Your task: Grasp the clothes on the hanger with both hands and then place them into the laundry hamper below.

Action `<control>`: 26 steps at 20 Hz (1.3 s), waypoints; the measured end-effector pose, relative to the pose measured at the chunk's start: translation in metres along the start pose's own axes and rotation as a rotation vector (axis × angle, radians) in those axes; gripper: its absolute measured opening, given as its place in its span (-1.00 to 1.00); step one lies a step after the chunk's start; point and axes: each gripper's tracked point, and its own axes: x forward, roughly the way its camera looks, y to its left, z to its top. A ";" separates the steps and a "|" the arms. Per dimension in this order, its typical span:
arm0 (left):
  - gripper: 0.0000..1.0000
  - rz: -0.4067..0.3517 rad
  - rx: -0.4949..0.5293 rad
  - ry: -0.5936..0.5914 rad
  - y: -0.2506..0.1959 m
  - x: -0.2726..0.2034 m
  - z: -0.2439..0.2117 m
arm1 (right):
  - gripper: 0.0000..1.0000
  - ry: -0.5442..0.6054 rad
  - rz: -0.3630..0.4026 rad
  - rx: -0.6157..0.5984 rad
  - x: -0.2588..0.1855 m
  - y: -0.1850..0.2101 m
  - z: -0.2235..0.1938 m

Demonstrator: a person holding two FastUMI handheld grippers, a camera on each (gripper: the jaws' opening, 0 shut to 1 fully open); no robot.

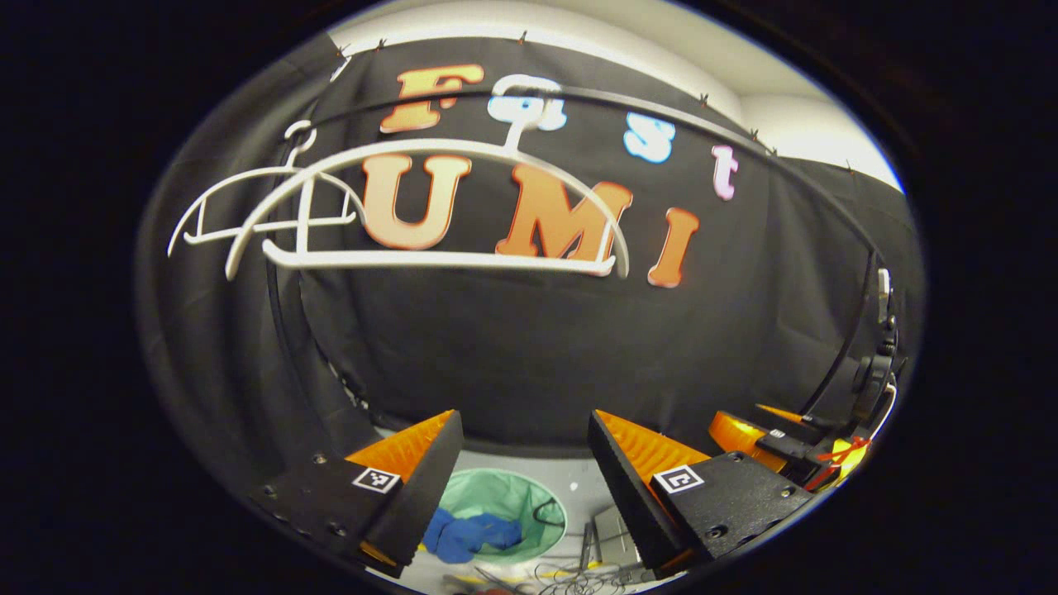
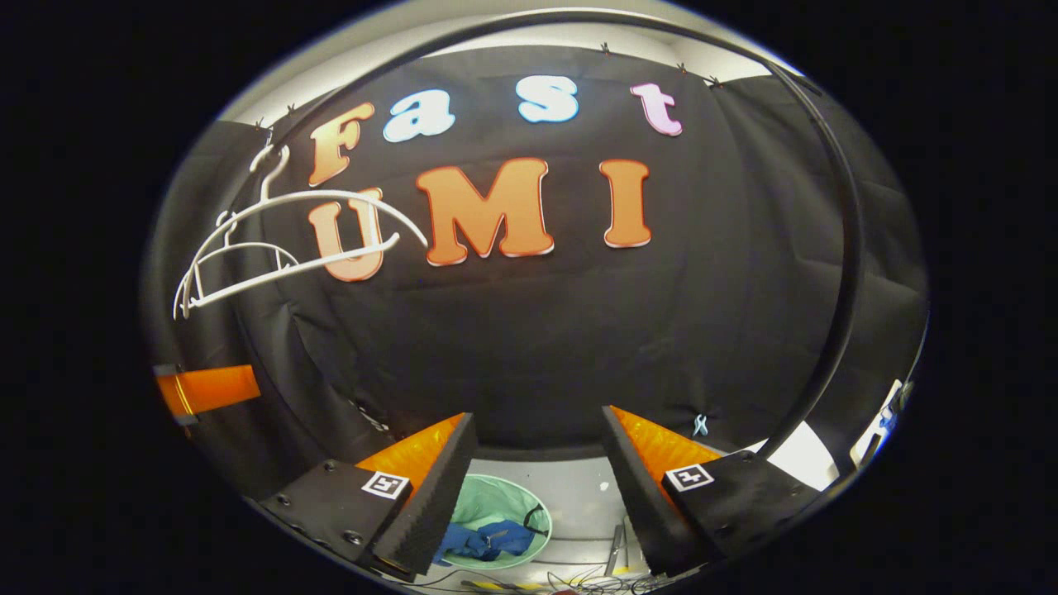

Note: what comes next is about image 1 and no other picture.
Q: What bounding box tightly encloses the green laundry hamper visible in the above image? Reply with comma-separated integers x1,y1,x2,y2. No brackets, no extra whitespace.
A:
430,468,570,567

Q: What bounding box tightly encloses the grey box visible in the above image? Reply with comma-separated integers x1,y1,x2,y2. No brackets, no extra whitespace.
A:
591,506,644,571

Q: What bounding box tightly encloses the large white clothes hanger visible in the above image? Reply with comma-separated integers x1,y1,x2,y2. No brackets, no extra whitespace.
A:
225,74,631,282

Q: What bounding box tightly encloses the blue corduroy jacket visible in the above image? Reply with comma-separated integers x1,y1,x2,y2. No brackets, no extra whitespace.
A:
422,507,523,565

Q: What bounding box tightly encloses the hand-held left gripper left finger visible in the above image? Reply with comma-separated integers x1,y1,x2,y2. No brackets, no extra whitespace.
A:
248,409,465,579

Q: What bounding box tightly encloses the small white clothes hanger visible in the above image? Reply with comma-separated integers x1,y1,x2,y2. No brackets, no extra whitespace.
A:
167,120,369,259

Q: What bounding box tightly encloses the black clothes rack rail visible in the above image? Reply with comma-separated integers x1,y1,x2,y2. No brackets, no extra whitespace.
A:
263,87,889,422

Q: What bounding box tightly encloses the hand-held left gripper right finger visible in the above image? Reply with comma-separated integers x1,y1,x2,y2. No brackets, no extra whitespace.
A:
587,409,815,579

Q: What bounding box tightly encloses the black backdrop cloth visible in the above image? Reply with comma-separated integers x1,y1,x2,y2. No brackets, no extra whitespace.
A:
136,33,927,530

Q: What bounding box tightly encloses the tangle of black cables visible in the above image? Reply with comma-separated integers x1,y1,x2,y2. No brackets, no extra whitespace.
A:
446,562,646,595

